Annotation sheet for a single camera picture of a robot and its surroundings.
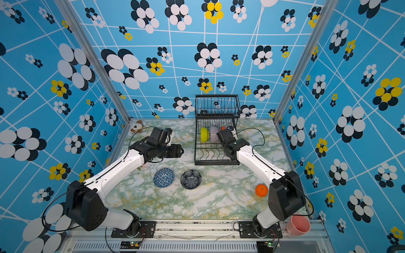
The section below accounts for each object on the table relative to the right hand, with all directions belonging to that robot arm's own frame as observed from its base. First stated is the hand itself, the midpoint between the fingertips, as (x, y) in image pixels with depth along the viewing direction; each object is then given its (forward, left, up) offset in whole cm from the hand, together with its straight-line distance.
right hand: (241, 145), depth 86 cm
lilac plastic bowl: (+15, +15, -4) cm, 21 cm away
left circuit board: (-44, +56, -18) cm, 74 cm away
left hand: (-4, +33, +1) cm, 33 cm away
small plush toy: (+25, +70, -11) cm, 75 cm away
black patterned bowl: (-13, +29, -14) cm, 35 cm away
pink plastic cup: (-37, -20, -7) cm, 43 cm away
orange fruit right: (-20, -10, -12) cm, 26 cm away
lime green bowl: (+13, +21, -6) cm, 25 cm away
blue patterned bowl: (-13, +44, -14) cm, 48 cm away
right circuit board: (-44, -8, -18) cm, 48 cm away
